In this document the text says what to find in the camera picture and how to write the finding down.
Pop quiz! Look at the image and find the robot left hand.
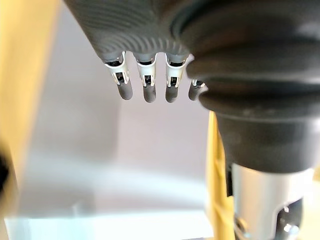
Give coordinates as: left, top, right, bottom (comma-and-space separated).
62, 0, 320, 240

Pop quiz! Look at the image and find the yellow shelf frame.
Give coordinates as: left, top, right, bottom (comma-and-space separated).
0, 0, 63, 218

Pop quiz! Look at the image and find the yellow shelf upright post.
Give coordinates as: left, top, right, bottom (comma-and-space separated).
204, 109, 237, 240

